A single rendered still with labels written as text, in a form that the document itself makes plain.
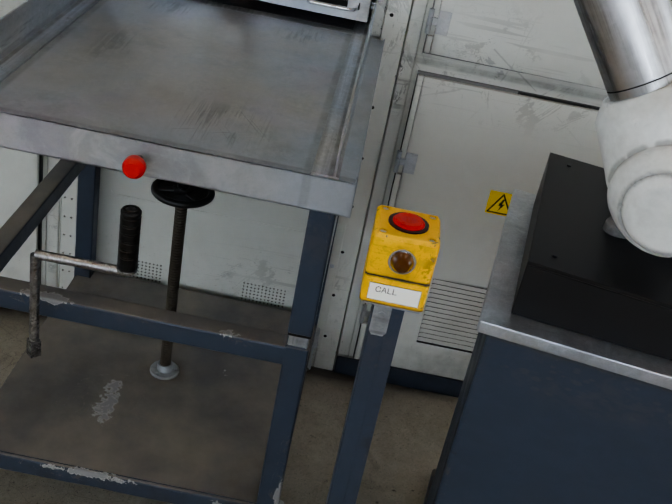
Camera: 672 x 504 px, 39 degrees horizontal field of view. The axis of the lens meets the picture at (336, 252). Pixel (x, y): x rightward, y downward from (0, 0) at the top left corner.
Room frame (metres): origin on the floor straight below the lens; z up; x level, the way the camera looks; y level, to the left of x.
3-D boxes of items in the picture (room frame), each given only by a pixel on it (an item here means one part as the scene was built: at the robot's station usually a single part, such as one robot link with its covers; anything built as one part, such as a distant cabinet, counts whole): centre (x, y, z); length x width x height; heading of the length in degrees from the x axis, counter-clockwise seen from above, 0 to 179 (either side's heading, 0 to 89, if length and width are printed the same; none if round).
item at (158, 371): (1.54, 0.30, 0.18); 0.06 x 0.06 x 0.02
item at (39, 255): (1.18, 0.37, 0.59); 0.17 x 0.03 x 0.30; 91
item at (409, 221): (1.01, -0.08, 0.90); 0.04 x 0.04 x 0.02
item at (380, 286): (1.01, -0.08, 0.85); 0.08 x 0.08 x 0.10; 0
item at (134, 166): (1.18, 0.30, 0.82); 0.04 x 0.03 x 0.03; 0
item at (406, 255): (0.96, -0.08, 0.87); 0.03 x 0.01 x 0.03; 90
